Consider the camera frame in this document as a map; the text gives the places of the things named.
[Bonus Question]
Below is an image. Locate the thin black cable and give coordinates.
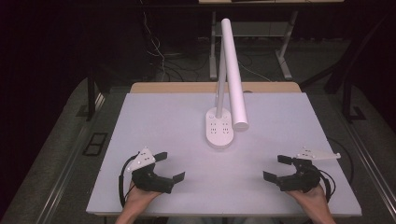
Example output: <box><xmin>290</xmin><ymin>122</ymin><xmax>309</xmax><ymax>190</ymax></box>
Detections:
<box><xmin>326</xmin><ymin>135</ymin><xmax>355</xmax><ymax>185</ymax></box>

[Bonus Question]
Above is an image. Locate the white table mat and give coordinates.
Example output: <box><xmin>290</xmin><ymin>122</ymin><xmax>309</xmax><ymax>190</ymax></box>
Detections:
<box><xmin>86</xmin><ymin>91</ymin><xmax>363</xmax><ymax>217</ymax></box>

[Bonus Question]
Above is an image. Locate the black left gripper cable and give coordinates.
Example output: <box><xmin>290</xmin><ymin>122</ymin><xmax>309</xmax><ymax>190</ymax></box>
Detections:
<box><xmin>117</xmin><ymin>153</ymin><xmax>140</xmax><ymax>208</ymax></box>

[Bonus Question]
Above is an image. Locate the white floor cable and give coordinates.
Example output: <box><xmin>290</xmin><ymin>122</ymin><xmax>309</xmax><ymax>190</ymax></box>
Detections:
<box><xmin>142</xmin><ymin>11</ymin><xmax>167</xmax><ymax>82</ymax></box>

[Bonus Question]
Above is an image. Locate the white metal desk frame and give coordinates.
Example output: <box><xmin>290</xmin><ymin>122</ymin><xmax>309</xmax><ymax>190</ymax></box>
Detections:
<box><xmin>209</xmin><ymin>10</ymin><xmax>299</xmax><ymax>81</ymax></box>

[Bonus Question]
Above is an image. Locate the person's left hand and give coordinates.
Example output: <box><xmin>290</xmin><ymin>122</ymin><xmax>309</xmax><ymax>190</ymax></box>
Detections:
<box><xmin>122</xmin><ymin>182</ymin><xmax>163</xmax><ymax>213</ymax></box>

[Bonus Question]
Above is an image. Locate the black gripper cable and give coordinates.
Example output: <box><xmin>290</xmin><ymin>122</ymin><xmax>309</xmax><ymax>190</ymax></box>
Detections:
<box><xmin>317</xmin><ymin>169</ymin><xmax>337</xmax><ymax>203</ymax></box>
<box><xmin>117</xmin><ymin>153</ymin><xmax>140</xmax><ymax>208</ymax></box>

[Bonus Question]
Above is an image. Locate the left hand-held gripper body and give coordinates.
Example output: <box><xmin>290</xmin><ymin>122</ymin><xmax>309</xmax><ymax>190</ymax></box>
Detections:
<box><xmin>125</xmin><ymin>147</ymin><xmax>176</xmax><ymax>195</ymax></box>

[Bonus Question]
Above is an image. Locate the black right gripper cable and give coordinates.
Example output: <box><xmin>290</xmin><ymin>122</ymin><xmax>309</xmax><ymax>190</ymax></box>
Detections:
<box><xmin>317</xmin><ymin>169</ymin><xmax>337</xmax><ymax>203</ymax></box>

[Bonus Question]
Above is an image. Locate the aluminium rail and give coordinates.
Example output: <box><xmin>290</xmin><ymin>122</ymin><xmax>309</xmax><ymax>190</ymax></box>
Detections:
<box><xmin>337</xmin><ymin>119</ymin><xmax>396</xmax><ymax>216</ymax></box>
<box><xmin>35</xmin><ymin>92</ymin><xmax>106</xmax><ymax>224</ymax></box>

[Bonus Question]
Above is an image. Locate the white desk lamp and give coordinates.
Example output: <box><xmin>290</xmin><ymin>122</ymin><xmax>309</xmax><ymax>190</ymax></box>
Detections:
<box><xmin>205</xmin><ymin>18</ymin><xmax>250</xmax><ymax>150</ymax></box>

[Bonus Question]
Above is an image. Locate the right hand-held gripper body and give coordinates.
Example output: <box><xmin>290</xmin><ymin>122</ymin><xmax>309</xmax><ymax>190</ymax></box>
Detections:
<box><xmin>276</xmin><ymin>147</ymin><xmax>342</xmax><ymax>194</ymax></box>

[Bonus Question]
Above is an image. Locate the black metal stand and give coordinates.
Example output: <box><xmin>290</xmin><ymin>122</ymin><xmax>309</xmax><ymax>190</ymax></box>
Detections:
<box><xmin>86</xmin><ymin>69</ymin><xmax>97</xmax><ymax>122</ymax></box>
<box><xmin>341</xmin><ymin>74</ymin><xmax>368</xmax><ymax>123</ymax></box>

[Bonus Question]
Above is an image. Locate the black floor frame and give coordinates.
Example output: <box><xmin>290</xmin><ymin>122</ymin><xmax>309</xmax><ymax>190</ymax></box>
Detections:
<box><xmin>81</xmin><ymin>132</ymin><xmax>108</xmax><ymax>157</ymax></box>

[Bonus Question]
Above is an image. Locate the person's right hand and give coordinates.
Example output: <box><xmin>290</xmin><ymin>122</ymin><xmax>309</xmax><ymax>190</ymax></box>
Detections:
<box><xmin>286</xmin><ymin>183</ymin><xmax>330</xmax><ymax>215</ymax></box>

